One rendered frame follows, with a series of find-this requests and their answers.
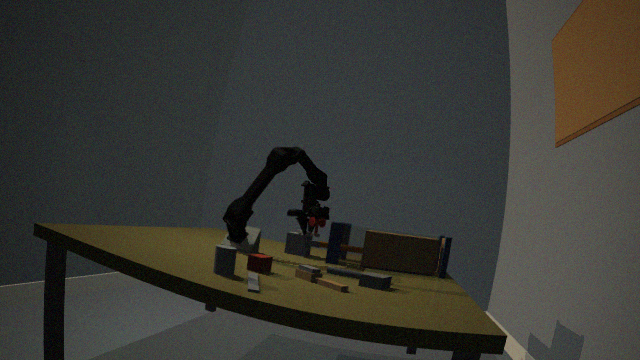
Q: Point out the grey flat bar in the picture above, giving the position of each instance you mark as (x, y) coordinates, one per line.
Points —
(253, 285)

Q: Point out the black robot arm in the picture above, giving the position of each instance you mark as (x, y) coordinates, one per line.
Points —
(240, 210)

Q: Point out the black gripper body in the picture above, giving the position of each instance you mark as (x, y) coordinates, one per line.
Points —
(302, 213)

